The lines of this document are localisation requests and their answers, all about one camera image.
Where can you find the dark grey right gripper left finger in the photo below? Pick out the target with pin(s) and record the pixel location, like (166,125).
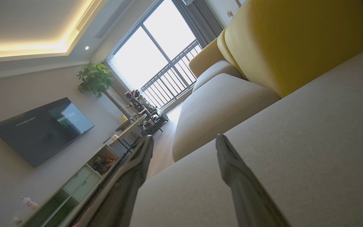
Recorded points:
(124,195)

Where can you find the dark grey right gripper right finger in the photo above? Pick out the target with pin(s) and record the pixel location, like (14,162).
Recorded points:
(247,195)

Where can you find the white tv cabinet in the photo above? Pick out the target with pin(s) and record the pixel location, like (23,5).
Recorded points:
(80,183)

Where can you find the table with black legs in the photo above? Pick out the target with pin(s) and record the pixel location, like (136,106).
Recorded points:
(131,126)

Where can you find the yellow cup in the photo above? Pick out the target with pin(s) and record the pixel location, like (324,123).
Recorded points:
(123,119)

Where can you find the beige sofa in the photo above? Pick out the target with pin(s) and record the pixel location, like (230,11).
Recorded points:
(310,142)

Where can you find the wheeled robot cart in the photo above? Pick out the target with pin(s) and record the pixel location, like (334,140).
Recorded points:
(146,113)

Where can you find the white bottle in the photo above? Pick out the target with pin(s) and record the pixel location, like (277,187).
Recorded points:
(30,203)

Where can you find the black flat television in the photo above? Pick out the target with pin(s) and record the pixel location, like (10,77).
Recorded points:
(43,129)

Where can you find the white sheer curtain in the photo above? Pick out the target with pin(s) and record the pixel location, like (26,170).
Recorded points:
(117,85)

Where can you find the green potted plant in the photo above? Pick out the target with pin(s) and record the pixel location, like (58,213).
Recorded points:
(95,78)

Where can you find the grey balcony railing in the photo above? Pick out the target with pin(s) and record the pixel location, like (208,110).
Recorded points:
(172,78)

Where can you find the small beige sofa seat cushion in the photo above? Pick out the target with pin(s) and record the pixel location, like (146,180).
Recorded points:
(213,71)

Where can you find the pale yellow sofa armrest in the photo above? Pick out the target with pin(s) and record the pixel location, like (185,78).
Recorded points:
(203,56)

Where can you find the yellow sofa back cushion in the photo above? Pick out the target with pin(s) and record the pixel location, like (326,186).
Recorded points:
(288,41)

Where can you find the grey curtain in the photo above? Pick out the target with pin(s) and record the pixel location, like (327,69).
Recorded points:
(200,19)

